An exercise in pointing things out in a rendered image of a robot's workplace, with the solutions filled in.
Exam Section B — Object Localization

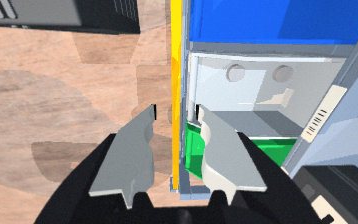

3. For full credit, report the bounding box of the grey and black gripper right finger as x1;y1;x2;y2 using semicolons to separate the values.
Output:
196;104;323;224

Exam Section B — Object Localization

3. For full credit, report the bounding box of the yellow bar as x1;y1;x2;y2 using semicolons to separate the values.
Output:
171;0;182;189

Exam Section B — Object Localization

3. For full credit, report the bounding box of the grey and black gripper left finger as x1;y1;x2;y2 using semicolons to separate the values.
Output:
33;104;156;224

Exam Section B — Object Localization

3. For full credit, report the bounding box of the blue open bin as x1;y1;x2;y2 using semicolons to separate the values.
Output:
189;0;358;45

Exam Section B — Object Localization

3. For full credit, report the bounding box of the green bin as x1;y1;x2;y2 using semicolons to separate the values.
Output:
184;119;297;180

